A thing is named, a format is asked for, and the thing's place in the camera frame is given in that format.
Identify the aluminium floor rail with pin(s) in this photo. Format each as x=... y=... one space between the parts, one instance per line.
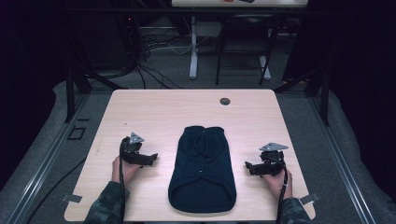
x=46 y=161
x=341 y=158

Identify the black metal frame stand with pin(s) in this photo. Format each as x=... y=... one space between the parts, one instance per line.
x=73 y=90
x=320 y=90

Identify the black metal chair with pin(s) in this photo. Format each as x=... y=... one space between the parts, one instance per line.
x=246 y=37

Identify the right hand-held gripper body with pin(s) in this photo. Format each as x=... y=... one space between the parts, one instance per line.
x=273 y=155

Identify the grey tape strip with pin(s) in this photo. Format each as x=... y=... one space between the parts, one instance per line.
x=72 y=198
x=308 y=198

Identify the dark blue knit garment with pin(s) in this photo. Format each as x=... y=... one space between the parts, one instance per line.
x=202 y=174

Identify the round grey table grommet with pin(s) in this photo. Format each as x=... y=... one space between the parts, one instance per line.
x=225 y=101

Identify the person's right hand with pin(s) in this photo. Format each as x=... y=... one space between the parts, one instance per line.
x=276 y=183

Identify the white desk with legs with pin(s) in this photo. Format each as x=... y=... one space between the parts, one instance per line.
x=193 y=56

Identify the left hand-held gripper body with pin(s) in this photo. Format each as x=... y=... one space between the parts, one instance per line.
x=133 y=149

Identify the person's left hand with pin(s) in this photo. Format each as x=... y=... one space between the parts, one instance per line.
x=127 y=172

